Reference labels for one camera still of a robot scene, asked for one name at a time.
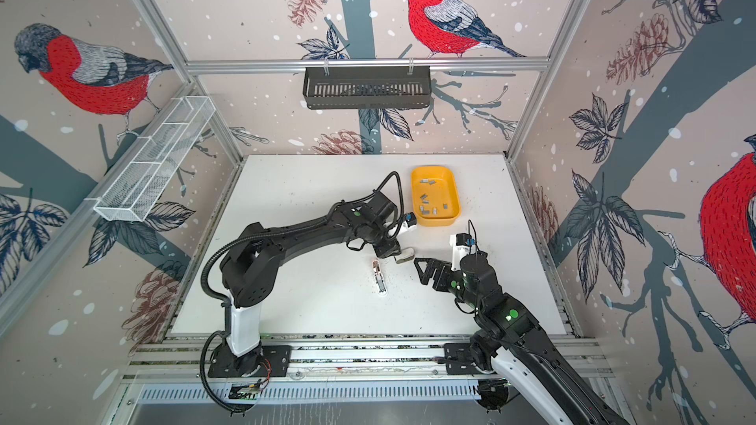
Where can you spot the beige olive mini stapler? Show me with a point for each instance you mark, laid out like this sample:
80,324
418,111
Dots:
406,255

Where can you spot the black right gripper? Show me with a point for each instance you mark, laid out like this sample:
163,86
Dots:
425,275

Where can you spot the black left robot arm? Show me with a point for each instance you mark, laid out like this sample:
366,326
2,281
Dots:
243,272

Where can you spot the aluminium cage frame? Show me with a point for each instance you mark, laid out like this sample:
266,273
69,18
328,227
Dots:
17,300

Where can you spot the yellow plastic tray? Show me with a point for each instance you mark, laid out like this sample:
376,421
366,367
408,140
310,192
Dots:
432,196

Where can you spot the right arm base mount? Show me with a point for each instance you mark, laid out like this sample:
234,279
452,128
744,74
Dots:
475,357

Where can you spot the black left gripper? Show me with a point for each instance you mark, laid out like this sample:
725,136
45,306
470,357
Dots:
391,249

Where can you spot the black hanging wire basket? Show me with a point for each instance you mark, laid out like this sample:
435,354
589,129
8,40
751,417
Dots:
353,87

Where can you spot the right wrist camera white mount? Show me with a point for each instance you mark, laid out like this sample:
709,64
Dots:
462,245

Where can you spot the white wire mesh basket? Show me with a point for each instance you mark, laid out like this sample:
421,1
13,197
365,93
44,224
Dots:
138,187

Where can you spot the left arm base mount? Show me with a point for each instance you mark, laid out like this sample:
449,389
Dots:
262,362

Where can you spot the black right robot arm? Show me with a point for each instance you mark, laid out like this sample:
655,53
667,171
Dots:
511,344

